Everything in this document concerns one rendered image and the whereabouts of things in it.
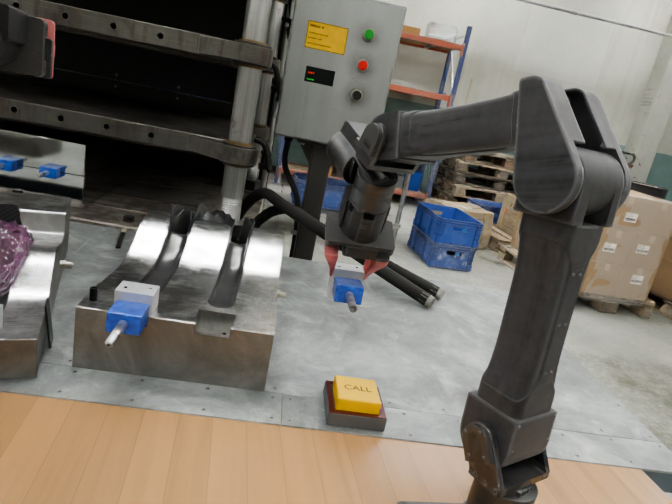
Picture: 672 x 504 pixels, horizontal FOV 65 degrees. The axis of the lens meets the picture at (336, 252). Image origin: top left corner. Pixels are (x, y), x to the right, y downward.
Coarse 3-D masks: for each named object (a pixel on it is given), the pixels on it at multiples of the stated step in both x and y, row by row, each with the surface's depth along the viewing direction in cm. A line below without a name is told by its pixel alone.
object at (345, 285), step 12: (336, 264) 85; (348, 264) 86; (336, 276) 83; (348, 276) 83; (360, 276) 84; (336, 288) 80; (348, 288) 80; (360, 288) 80; (336, 300) 80; (348, 300) 77; (360, 300) 80
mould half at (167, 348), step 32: (160, 224) 96; (224, 224) 102; (128, 256) 89; (192, 256) 92; (256, 256) 96; (192, 288) 82; (256, 288) 88; (96, 320) 69; (160, 320) 70; (192, 320) 71; (256, 320) 75; (96, 352) 71; (128, 352) 71; (160, 352) 71; (192, 352) 72; (224, 352) 72; (256, 352) 72; (224, 384) 74; (256, 384) 74
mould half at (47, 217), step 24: (0, 192) 102; (24, 216) 95; (48, 216) 96; (48, 240) 93; (24, 264) 79; (48, 264) 80; (24, 288) 76; (48, 288) 77; (24, 312) 71; (0, 336) 65; (24, 336) 66; (0, 360) 65; (24, 360) 66
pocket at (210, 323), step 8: (200, 312) 75; (208, 312) 75; (216, 312) 75; (200, 320) 75; (208, 320) 75; (216, 320) 75; (224, 320) 76; (232, 320) 76; (200, 328) 75; (208, 328) 76; (216, 328) 76; (224, 328) 76; (216, 336) 71; (224, 336) 72
